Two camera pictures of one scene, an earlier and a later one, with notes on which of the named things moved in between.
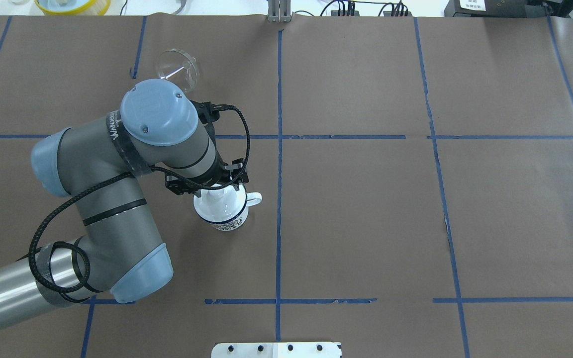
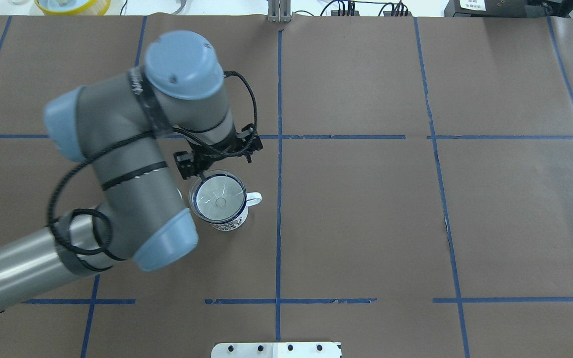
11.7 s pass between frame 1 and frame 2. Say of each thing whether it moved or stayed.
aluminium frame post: stayed
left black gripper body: moved
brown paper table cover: stayed
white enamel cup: stayed
